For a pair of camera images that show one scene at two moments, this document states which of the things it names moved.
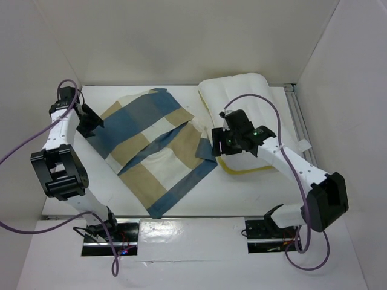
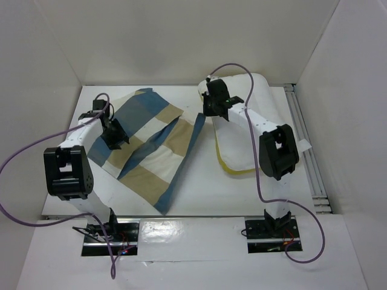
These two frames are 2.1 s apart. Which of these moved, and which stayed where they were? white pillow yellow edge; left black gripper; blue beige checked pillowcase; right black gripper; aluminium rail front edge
Moved: left black gripper; right black gripper; blue beige checked pillowcase
Stayed: white pillow yellow edge; aluminium rail front edge
